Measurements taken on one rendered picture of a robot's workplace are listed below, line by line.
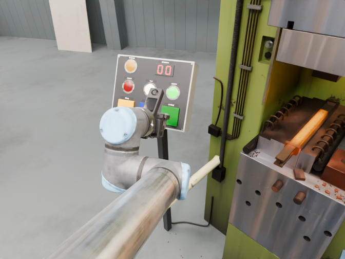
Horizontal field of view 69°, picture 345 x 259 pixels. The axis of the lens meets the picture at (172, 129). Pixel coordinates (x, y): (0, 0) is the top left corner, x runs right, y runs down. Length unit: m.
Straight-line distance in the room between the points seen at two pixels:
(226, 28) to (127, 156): 0.68
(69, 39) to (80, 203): 3.93
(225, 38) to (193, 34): 3.78
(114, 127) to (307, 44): 0.57
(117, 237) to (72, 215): 1.72
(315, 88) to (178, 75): 0.68
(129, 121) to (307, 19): 0.54
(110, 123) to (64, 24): 4.91
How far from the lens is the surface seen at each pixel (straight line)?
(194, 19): 4.83
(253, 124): 1.17
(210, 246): 1.80
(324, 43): 0.81
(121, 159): 0.64
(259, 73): 1.07
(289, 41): 0.84
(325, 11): 0.80
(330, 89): 1.37
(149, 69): 1.07
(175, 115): 1.01
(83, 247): 0.33
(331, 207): 0.97
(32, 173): 2.54
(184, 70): 1.02
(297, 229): 1.11
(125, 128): 0.61
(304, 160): 0.97
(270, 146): 1.00
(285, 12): 0.83
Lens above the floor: 1.56
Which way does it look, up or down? 35 degrees down
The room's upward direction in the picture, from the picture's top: 2 degrees counter-clockwise
